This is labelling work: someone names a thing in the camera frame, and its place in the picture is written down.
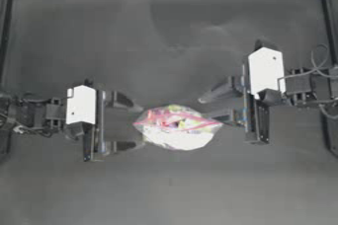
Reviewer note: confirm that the clear bag with pink zip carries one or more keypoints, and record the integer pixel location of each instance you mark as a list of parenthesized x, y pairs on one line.
[(175, 136)]

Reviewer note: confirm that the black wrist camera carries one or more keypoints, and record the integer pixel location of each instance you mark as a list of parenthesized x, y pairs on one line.
[(269, 96), (75, 129)]

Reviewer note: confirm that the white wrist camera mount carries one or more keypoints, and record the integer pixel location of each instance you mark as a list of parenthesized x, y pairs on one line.
[(266, 71), (82, 104)]

